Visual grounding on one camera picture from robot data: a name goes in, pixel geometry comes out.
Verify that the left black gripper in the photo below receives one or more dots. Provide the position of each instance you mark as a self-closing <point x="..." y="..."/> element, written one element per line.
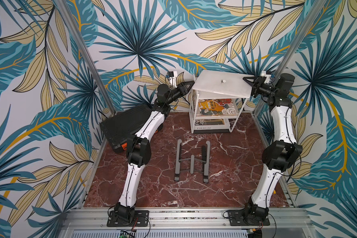
<point x="183" y="90"/>

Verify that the white three-tier shelf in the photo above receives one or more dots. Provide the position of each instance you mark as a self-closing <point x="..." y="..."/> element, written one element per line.
<point x="198" y="95"/>

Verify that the right aluminium frame post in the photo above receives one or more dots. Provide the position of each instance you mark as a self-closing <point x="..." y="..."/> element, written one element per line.
<point x="314" y="17"/>

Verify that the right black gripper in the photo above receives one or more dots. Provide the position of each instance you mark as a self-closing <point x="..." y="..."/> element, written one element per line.
<point x="257" y="88"/>

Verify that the colourful magazine on shelf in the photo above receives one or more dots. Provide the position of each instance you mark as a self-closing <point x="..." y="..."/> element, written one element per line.
<point x="217" y="107"/>

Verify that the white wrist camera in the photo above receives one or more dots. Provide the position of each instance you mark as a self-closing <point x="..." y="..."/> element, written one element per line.
<point x="171" y="76"/>
<point x="267" y="76"/>

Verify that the aluminium frame post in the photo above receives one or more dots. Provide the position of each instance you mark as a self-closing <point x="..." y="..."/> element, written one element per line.
<point x="69" y="21"/>
<point x="314" y="17"/>

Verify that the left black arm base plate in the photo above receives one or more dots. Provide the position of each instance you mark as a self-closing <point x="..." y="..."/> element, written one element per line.
<point x="138" y="218"/>

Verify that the black plastic tool case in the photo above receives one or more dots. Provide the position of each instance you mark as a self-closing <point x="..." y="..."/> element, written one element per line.
<point x="140" y="121"/>

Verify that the silver laptop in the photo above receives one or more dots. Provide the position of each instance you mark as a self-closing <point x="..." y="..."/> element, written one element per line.
<point x="226" y="83"/>

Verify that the left aluminium frame post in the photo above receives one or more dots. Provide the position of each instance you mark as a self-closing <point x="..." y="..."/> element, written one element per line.
<point x="69" y="21"/>

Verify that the folio book on bottom shelf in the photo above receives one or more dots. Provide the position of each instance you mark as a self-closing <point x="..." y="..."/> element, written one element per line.
<point x="211" y="125"/>

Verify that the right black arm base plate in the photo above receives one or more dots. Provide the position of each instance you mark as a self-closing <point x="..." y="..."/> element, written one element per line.
<point x="241" y="218"/>

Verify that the grey folding laptop stand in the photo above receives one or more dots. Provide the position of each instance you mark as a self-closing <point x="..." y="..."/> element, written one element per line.
<point x="205" y="160"/>

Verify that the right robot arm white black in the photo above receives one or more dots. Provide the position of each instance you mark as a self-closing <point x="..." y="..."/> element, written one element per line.
<point x="282" y="153"/>

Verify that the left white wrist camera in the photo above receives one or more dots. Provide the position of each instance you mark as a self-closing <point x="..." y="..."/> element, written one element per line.
<point x="171" y="76"/>

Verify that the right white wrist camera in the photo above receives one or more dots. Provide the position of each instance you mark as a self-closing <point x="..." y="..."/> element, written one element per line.
<point x="267" y="76"/>

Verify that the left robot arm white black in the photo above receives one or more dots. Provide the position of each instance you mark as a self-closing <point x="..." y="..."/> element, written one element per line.
<point x="139" y="149"/>

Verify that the aluminium front rail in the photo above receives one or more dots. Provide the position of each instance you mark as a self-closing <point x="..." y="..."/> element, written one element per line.
<point x="188" y="223"/>

